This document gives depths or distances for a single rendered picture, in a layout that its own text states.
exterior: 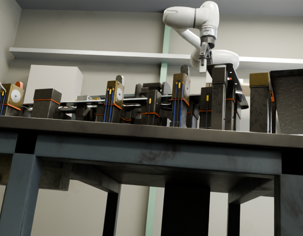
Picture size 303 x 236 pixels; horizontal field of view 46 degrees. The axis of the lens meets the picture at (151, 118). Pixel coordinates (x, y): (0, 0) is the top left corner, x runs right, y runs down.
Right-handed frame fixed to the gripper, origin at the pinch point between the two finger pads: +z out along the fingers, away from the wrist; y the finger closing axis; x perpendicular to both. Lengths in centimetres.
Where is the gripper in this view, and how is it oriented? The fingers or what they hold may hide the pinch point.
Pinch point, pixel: (205, 76)
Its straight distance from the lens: 182.9
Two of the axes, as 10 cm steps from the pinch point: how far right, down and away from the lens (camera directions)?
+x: 9.3, -0.2, -3.8
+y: -3.7, -2.9, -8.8
